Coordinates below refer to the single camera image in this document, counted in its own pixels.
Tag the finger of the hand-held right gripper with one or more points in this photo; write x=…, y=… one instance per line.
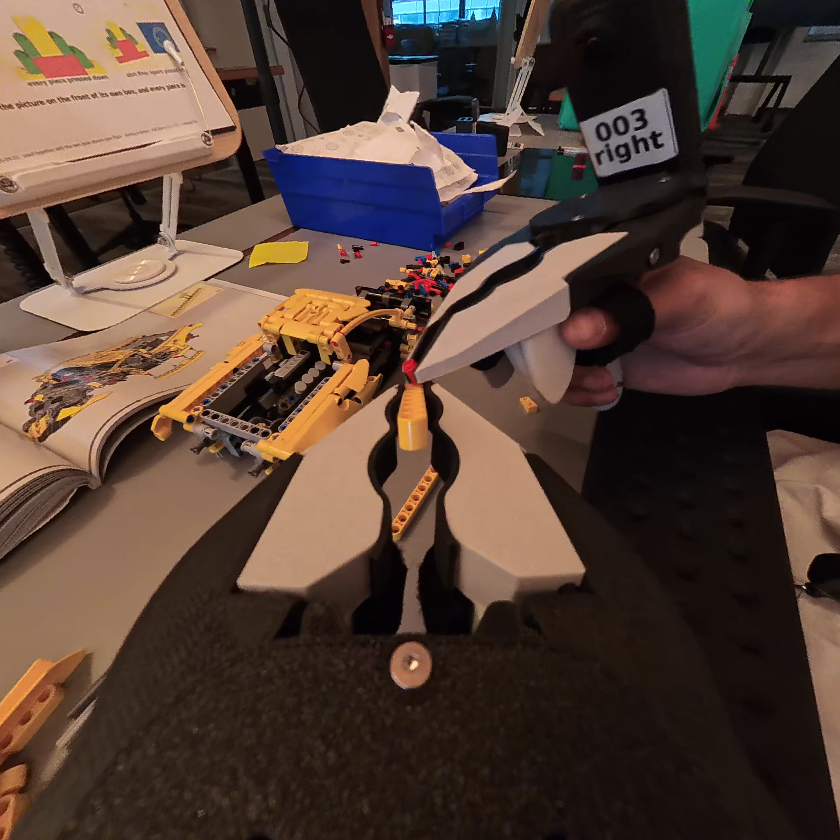
x=499, y=259
x=512, y=308

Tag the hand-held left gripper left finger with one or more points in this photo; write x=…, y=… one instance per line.
x=315, y=525

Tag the small yellow brick tile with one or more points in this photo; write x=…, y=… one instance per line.
x=529, y=405

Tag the grey desk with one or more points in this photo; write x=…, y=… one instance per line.
x=551, y=433

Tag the person's right hand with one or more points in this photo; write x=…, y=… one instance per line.
x=709, y=328

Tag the large paned window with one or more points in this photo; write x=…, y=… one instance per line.
x=446, y=10

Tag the pile of yellow brick parts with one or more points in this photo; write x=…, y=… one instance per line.
x=33, y=695

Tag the open instruction booklet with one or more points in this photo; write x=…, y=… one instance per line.
x=85, y=367

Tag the dark green tray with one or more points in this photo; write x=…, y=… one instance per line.
x=558, y=177

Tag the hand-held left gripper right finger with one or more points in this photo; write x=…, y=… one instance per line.
x=512, y=525

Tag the yellow black brick car model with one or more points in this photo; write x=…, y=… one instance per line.
x=315, y=315

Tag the long yellow brick beam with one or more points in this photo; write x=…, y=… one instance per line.
x=415, y=502

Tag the pile of small brick pins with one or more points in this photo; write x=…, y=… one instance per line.
x=426, y=269

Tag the yellow paper sheet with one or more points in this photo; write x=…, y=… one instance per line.
x=279, y=254

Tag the small cluster of brick pins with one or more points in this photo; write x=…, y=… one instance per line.
x=354, y=251

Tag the red brick pin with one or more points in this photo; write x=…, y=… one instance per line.
x=409, y=369

